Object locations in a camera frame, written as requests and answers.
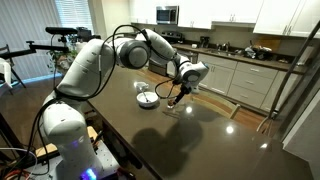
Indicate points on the black coffee maker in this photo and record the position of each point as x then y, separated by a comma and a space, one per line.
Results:
204, 41

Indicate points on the stainless steel microwave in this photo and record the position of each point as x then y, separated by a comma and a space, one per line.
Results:
167, 14

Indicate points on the kitchen sink faucet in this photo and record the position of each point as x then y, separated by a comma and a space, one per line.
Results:
223, 47

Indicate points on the black stove range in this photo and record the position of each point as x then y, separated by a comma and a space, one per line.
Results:
173, 36

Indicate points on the cream wooden chair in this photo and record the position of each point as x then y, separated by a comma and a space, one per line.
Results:
216, 102

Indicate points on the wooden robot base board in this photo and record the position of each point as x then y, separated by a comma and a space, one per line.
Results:
82, 141

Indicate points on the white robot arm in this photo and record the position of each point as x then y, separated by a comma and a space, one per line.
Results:
63, 120

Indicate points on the white ceramic bowl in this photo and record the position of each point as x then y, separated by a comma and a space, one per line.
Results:
152, 97

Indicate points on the metal spoon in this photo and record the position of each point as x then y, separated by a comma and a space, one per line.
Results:
142, 90

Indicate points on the white pitcher cup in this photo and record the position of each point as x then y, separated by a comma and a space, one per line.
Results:
141, 86

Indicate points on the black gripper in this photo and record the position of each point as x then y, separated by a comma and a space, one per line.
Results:
185, 89

